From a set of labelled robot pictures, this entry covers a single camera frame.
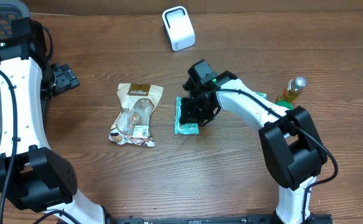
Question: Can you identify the light green wipes packet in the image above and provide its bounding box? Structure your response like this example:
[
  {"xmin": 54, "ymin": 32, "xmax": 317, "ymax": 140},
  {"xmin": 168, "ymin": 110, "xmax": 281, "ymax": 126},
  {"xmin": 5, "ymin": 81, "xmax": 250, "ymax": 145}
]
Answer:
[{"xmin": 174, "ymin": 96, "xmax": 199, "ymax": 135}]

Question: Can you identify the small teal white packet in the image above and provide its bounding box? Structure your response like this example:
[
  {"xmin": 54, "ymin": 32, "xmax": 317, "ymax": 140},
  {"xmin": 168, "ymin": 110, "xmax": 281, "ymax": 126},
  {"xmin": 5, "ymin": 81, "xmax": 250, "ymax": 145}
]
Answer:
[{"xmin": 256, "ymin": 92, "xmax": 267, "ymax": 99}]

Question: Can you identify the brown snack packet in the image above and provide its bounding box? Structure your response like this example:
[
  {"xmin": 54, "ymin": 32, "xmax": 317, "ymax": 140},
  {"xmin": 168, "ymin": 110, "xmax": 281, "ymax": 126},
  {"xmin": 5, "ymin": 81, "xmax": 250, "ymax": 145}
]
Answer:
[{"xmin": 109, "ymin": 83, "xmax": 163, "ymax": 147}]

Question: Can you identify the green lid white jar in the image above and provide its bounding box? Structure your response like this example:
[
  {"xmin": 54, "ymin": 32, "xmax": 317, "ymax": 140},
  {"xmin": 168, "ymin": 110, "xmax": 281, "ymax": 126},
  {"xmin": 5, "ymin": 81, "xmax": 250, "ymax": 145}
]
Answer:
[{"xmin": 275, "ymin": 101, "xmax": 294, "ymax": 110}]

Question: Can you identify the yellow drink bottle silver cap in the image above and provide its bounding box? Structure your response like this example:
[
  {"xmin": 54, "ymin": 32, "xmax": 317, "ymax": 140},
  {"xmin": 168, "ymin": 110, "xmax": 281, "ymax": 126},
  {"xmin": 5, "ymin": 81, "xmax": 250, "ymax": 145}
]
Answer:
[{"xmin": 275, "ymin": 77, "xmax": 306, "ymax": 103}]

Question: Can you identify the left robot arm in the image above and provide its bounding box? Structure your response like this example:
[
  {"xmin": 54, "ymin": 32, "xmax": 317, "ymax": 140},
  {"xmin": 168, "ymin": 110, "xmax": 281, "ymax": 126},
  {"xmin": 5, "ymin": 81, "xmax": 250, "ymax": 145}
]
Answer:
[{"xmin": 0, "ymin": 17, "xmax": 111, "ymax": 223}]

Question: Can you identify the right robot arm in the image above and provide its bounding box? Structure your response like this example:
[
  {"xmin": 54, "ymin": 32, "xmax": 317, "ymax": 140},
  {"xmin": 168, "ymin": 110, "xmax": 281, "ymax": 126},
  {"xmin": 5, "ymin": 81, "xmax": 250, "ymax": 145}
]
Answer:
[{"xmin": 179, "ymin": 60, "xmax": 333, "ymax": 223}]

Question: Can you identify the white barcode scanner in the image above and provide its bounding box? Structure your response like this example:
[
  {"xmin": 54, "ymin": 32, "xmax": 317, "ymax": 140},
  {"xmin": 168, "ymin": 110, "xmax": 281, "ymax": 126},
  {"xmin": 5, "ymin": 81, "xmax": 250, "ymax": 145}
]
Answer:
[{"xmin": 162, "ymin": 6, "xmax": 196, "ymax": 52}]

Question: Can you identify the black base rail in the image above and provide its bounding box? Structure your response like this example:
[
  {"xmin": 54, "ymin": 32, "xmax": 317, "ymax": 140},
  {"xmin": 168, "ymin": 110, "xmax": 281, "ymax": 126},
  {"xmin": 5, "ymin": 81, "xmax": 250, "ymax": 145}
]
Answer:
[{"xmin": 106, "ymin": 213, "xmax": 334, "ymax": 224}]

